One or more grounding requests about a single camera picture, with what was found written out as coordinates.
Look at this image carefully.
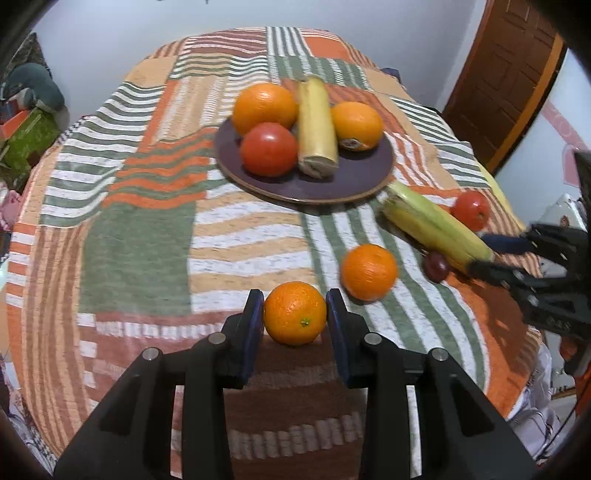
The red tomato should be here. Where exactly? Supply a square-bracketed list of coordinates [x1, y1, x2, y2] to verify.
[451, 191, 490, 232]
[239, 122, 298, 178]

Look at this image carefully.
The yellow green corn cob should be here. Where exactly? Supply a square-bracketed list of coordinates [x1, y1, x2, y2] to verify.
[383, 181, 495, 274]

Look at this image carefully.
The dark red grape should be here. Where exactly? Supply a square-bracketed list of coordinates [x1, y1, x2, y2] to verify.
[423, 251, 451, 283]

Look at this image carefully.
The dark purple round plate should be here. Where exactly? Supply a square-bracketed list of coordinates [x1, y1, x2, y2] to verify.
[213, 120, 396, 205]

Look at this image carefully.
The orange with dark spot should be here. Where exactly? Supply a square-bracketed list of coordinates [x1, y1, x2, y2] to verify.
[331, 102, 384, 152]

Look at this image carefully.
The brown wooden door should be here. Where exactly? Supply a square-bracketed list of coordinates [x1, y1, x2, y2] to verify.
[444, 0, 566, 174]

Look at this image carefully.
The striped patchwork bedspread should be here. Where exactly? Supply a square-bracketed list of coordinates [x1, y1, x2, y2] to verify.
[6, 27, 541, 467]

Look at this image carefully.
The pale yellow corn cob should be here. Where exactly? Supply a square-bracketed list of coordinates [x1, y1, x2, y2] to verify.
[297, 76, 339, 179]

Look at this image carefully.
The red tomato on plate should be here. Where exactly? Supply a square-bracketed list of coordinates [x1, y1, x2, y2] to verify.
[239, 122, 298, 178]

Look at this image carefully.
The large orange on plate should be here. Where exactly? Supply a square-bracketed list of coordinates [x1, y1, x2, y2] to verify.
[231, 83, 298, 135]

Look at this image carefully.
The green fabric storage box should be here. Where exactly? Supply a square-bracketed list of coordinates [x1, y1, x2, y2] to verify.
[1, 109, 60, 171]

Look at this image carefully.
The grey green pillow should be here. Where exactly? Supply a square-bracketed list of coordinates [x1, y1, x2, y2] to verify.
[1, 63, 65, 114]

